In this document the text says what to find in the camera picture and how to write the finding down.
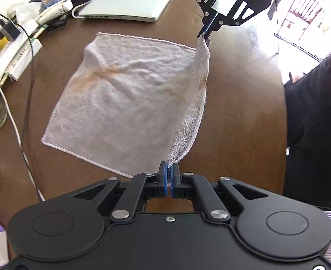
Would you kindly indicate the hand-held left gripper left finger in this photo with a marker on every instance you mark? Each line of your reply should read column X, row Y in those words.
column 164, row 180

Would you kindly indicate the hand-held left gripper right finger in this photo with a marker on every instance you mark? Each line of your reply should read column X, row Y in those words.
column 175, row 180

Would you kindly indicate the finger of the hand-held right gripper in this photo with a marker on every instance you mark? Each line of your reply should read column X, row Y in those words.
column 216, row 24
column 206, row 28

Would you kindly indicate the grey towel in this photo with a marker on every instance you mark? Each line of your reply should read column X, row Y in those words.
column 126, row 95

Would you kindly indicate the silver laptop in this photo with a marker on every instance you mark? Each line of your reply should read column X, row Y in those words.
column 131, row 2

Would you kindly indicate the person's dark clothing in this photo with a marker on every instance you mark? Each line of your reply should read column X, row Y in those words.
column 317, row 118

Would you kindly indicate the black flat device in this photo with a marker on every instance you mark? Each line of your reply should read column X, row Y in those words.
column 57, row 25

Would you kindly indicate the white handheld electric device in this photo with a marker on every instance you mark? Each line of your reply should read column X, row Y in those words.
column 55, row 11

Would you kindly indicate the blue packet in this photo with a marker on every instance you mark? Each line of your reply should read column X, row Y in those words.
column 51, row 1

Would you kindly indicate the crumpled white tissue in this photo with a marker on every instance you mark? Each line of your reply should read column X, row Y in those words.
column 27, row 11

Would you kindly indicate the white printed box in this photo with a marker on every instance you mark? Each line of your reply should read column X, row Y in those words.
column 24, row 59

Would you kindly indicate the black charger plug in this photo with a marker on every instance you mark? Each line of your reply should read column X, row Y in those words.
column 10, row 31

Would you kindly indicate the yellow and black box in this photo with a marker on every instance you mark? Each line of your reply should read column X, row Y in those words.
column 0, row 43

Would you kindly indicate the brown wooden frame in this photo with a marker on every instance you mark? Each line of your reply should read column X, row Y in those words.
column 297, row 14

